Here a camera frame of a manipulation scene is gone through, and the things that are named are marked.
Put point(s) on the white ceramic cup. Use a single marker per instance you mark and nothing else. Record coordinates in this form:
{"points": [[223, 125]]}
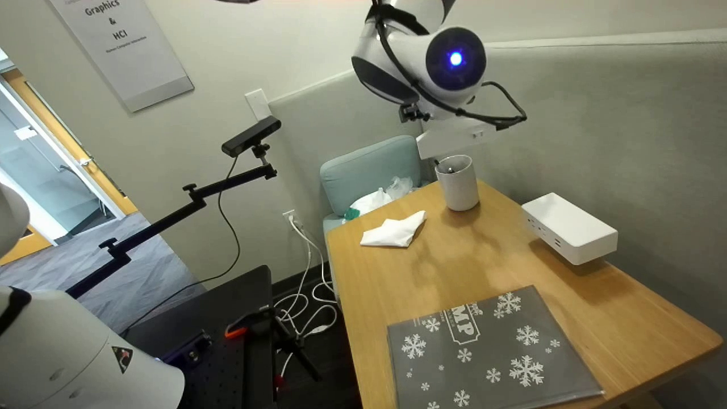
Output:
{"points": [[460, 188]]}

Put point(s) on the white plastic bag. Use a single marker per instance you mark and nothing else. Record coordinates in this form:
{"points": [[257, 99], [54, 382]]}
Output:
{"points": [[378, 195]]}

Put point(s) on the teal upholstered chair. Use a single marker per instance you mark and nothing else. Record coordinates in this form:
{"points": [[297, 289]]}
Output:
{"points": [[366, 170]]}

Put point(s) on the white folded tissue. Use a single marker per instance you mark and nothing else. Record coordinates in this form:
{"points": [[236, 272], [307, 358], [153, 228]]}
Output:
{"points": [[393, 230]]}

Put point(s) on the black tripod stand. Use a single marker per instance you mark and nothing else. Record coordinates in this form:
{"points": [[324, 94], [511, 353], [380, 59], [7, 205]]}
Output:
{"points": [[290, 343]]}

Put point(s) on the grey snowflake folder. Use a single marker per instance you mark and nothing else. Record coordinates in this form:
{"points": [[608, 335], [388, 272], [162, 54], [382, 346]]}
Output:
{"points": [[483, 355]]}

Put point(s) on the white power strip box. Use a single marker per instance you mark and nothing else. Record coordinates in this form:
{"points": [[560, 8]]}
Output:
{"points": [[567, 228]]}

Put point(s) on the black floor platform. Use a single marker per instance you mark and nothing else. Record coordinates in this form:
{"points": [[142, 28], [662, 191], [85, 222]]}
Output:
{"points": [[199, 332]]}

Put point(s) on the white wall socket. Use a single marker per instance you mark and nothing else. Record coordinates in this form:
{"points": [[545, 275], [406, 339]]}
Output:
{"points": [[290, 216]]}

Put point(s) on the black stereo camera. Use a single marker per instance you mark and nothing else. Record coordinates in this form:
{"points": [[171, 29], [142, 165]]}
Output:
{"points": [[249, 137]]}

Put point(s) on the white wall switch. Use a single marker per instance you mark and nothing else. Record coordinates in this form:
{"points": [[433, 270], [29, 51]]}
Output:
{"points": [[257, 103]]}

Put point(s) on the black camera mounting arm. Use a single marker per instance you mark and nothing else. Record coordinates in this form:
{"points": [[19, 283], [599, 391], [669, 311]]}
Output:
{"points": [[165, 222]]}

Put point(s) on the grey wall poster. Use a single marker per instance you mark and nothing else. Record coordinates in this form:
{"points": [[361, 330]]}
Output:
{"points": [[124, 57]]}

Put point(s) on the wooden door frame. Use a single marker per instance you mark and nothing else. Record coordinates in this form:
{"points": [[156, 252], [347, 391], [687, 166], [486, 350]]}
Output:
{"points": [[71, 143]]}

